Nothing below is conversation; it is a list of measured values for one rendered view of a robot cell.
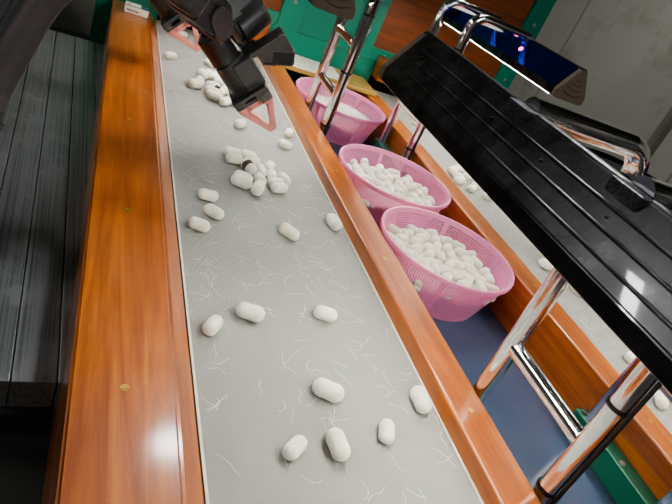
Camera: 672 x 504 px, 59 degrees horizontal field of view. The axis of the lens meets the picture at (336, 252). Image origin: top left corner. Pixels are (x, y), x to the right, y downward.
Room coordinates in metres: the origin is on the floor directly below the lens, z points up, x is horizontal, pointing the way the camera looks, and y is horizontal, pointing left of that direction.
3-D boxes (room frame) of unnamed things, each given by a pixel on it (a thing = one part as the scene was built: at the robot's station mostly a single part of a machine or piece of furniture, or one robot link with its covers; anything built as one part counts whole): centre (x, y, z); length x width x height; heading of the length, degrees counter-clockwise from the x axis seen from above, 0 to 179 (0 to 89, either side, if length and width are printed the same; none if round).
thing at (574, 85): (1.62, -0.16, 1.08); 0.62 x 0.08 x 0.07; 29
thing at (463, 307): (1.00, -0.18, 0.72); 0.27 x 0.27 x 0.10
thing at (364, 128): (1.63, 0.16, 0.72); 0.27 x 0.27 x 0.10
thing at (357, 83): (1.83, 0.27, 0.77); 0.33 x 0.15 x 0.01; 119
